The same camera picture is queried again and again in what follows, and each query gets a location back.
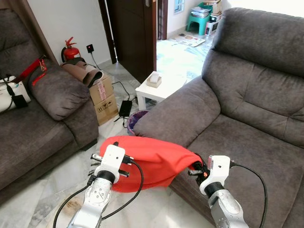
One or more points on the red pillow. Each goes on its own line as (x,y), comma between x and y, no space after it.
(152,164)

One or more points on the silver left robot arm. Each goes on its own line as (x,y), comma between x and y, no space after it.
(95,202)

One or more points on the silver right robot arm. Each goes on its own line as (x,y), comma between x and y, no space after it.
(227,206)

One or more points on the grey fabric sofa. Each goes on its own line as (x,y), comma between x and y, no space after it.
(42,128)
(247,123)

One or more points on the patterned floor mat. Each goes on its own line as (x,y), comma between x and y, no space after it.
(188,40)

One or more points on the black power adapter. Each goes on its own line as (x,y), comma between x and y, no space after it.
(126,108)

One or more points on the brown cardboard box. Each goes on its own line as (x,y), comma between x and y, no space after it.
(105,102)

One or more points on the white side table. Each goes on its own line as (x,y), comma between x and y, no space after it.
(159,92)

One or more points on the beige tissue box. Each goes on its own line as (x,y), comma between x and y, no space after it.
(153,80)

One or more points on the brown rolled blanket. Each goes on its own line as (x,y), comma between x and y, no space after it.
(80,72)

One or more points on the dark wooden door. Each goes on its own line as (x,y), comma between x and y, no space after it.
(130,38)

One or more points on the red fire extinguisher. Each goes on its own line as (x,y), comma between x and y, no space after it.
(71,51)

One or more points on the green plastic stool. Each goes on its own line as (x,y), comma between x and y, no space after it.
(198,24)

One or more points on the stack of books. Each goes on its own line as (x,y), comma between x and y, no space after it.
(201,11)

